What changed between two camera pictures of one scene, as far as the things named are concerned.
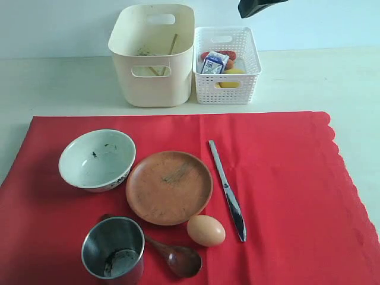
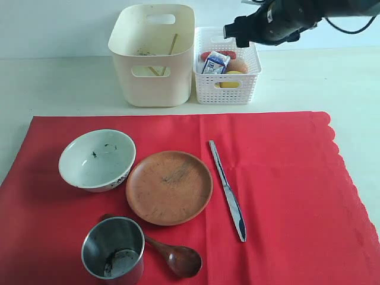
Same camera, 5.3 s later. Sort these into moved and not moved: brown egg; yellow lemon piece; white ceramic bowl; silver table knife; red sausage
Moved: brown egg
Not moved: yellow lemon piece; white ceramic bowl; silver table knife; red sausage
